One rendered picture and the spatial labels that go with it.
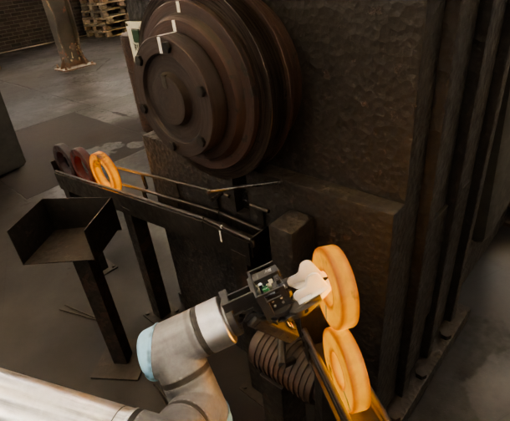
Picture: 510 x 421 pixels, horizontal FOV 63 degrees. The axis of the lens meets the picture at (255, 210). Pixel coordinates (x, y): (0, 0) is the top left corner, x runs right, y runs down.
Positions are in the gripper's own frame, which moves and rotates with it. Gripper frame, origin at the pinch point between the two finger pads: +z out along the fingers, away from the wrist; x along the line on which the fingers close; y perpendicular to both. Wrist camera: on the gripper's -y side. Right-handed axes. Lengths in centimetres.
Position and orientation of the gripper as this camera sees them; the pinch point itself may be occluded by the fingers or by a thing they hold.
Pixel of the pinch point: (333, 279)
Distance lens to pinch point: 78.8
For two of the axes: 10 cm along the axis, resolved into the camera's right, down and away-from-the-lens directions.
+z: 9.1, -4.2, -0.1
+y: -3.5, -7.6, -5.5
